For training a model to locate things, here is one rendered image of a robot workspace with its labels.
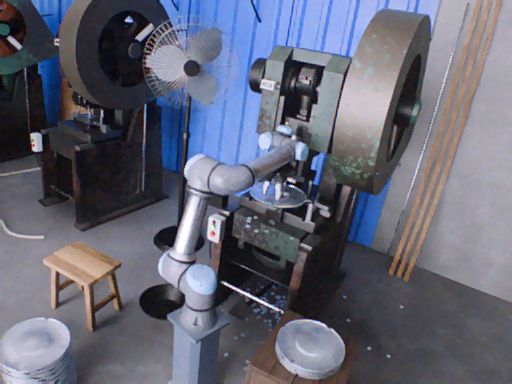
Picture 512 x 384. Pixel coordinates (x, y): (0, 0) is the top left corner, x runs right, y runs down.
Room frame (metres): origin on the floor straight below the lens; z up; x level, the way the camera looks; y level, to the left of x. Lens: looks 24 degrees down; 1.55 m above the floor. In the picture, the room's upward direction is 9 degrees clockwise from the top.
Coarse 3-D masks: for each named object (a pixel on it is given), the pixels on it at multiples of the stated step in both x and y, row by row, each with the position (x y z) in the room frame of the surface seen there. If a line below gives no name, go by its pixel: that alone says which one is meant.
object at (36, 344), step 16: (32, 320) 1.10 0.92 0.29; (48, 320) 1.12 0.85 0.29; (16, 336) 0.99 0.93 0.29; (32, 336) 1.01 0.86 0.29; (48, 336) 1.03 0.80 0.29; (64, 336) 1.05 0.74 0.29; (0, 352) 0.90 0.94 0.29; (16, 352) 0.92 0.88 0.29; (32, 352) 0.93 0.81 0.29; (48, 352) 0.95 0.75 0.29; (64, 352) 0.97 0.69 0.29; (16, 368) 0.85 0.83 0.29; (32, 368) 0.86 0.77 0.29
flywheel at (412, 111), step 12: (408, 72) 1.94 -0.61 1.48; (408, 84) 1.96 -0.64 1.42; (408, 96) 1.65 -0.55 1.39; (396, 108) 1.64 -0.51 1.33; (408, 108) 1.61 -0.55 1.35; (420, 108) 1.70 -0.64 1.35; (396, 120) 1.64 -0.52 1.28; (408, 120) 1.62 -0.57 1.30; (396, 132) 1.93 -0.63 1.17; (396, 144) 1.95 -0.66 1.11
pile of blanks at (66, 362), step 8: (72, 352) 1.05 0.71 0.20; (64, 360) 0.96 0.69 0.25; (72, 360) 1.03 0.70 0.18; (0, 368) 0.86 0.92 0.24; (8, 368) 0.84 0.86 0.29; (48, 368) 0.89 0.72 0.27; (56, 368) 0.92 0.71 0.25; (64, 368) 0.96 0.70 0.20; (72, 368) 1.01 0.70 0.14; (8, 376) 0.84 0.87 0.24; (16, 376) 0.84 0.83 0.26; (24, 376) 0.85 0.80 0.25; (32, 376) 0.85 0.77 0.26; (40, 376) 0.87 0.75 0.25; (48, 376) 0.89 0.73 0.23; (56, 376) 0.92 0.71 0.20; (64, 376) 0.95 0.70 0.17; (72, 376) 1.00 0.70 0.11
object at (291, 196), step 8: (256, 184) 1.84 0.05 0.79; (272, 184) 1.88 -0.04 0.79; (256, 192) 1.75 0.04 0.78; (272, 192) 1.76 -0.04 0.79; (288, 192) 1.80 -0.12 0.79; (296, 192) 1.82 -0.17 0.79; (264, 200) 1.67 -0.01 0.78; (272, 200) 1.68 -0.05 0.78; (280, 200) 1.70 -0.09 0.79; (288, 200) 1.71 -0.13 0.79; (296, 200) 1.72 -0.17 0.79; (304, 200) 1.74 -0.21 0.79
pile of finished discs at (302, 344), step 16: (304, 320) 1.30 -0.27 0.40; (288, 336) 1.19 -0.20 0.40; (304, 336) 1.19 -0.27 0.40; (320, 336) 1.21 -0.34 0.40; (336, 336) 1.23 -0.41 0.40; (288, 352) 1.10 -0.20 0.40; (304, 352) 1.10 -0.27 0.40; (320, 352) 1.11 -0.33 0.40; (336, 352) 1.13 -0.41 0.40; (288, 368) 1.05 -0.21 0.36; (304, 368) 1.02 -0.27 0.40; (320, 368) 1.03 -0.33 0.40; (336, 368) 1.05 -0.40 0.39
